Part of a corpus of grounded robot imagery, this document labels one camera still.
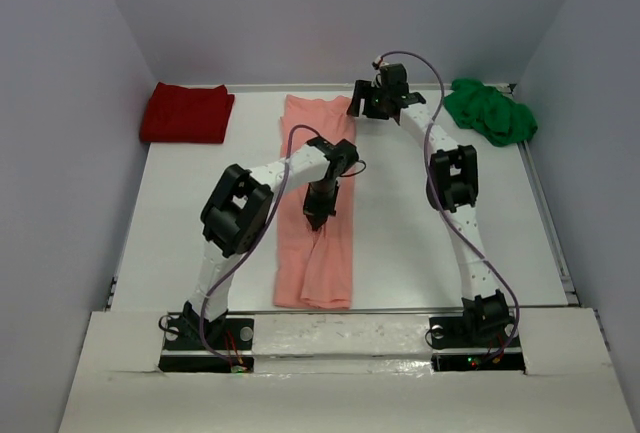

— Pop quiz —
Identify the pink t shirt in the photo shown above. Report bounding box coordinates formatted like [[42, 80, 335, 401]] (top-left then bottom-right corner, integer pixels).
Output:
[[273, 95, 356, 309]]

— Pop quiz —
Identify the folded red t shirt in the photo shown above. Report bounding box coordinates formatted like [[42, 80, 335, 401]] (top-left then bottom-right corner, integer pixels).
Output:
[[139, 82, 235, 144]]

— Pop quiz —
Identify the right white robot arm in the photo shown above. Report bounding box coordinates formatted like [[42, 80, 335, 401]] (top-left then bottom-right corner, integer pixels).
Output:
[[347, 58, 519, 361]]

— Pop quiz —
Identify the crumpled green t shirt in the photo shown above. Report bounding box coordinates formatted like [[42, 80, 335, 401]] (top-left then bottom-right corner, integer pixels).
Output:
[[443, 78, 538, 147]]

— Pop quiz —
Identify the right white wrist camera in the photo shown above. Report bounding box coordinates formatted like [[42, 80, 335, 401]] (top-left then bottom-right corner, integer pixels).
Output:
[[372, 56, 389, 71]]

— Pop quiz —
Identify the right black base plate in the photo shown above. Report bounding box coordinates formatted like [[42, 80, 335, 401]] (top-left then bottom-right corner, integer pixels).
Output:
[[425, 316, 525, 373]]

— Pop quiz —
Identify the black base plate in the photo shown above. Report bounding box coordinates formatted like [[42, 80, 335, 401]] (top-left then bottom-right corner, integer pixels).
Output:
[[158, 314, 255, 374], [425, 316, 525, 373]]

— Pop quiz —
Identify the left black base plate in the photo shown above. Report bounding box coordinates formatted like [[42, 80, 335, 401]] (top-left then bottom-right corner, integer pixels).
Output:
[[158, 314, 255, 374]]

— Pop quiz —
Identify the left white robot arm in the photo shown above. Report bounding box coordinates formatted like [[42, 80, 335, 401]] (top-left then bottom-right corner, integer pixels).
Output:
[[176, 136, 359, 344]]

